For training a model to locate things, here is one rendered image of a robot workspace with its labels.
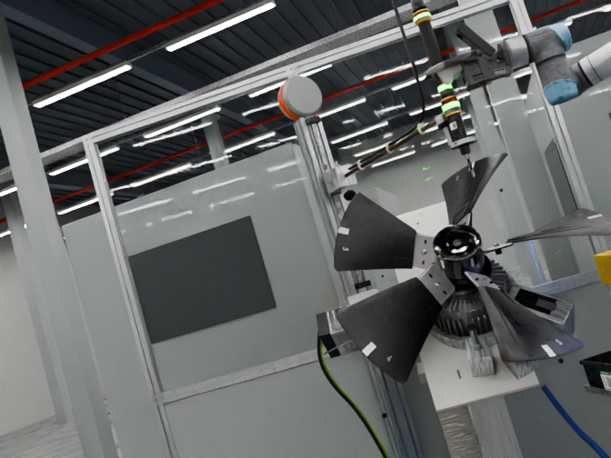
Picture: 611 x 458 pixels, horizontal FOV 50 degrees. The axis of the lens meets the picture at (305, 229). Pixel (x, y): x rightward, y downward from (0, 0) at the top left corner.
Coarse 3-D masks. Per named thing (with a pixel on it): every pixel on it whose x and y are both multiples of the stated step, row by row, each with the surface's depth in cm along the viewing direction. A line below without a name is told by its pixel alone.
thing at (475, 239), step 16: (464, 224) 162; (448, 240) 161; (464, 240) 160; (480, 240) 157; (448, 256) 157; (464, 256) 155; (480, 256) 158; (448, 272) 160; (480, 272) 164; (464, 288) 162
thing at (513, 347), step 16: (480, 288) 151; (496, 304) 148; (512, 304) 150; (496, 320) 143; (512, 320) 144; (528, 320) 147; (544, 320) 150; (496, 336) 139; (512, 336) 140; (528, 336) 141; (544, 336) 143; (560, 336) 145; (512, 352) 137; (528, 352) 137; (544, 352) 138; (560, 352) 139
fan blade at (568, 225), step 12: (564, 216) 169; (588, 216) 160; (600, 216) 157; (540, 228) 167; (552, 228) 158; (564, 228) 156; (576, 228) 154; (588, 228) 152; (600, 228) 151; (516, 240) 158; (528, 240) 155
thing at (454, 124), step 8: (416, 0) 167; (416, 8) 171; (424, 8) 170; (448, 120) 166; (456, 120) 164; (456, 128) 164; (464, 128) 164; (456, 136) 164; (464, 136) 164; (464, 144) 164; (464, 152) 164
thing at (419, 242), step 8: (416, 240) 169; (424, 240) 168; (432, 240) 167; (416, 248) 170; (424, 248) 169; (432, 248) 167; (416, 256) 170; (424, 256) 169; (432, 256) 168; (416, 264) 170; (424, 264) 169
